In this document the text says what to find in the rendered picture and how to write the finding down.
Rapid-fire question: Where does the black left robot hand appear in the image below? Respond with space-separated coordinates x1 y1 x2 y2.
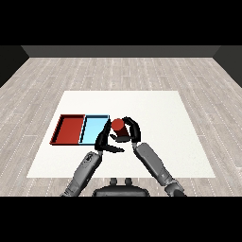
94 117 126 154

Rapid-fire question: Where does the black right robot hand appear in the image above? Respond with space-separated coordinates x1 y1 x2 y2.
109 115 143 145

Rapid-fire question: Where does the light blue shallow open box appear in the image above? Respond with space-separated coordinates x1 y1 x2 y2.
78 113 111 146

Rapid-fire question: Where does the red can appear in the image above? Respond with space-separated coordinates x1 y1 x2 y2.
111 117 131 138

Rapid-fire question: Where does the red shallow open box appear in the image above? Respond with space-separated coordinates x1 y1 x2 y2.
49 113 86 147

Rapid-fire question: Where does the dark grey robot body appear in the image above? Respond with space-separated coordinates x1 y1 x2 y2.
92 178 151 198

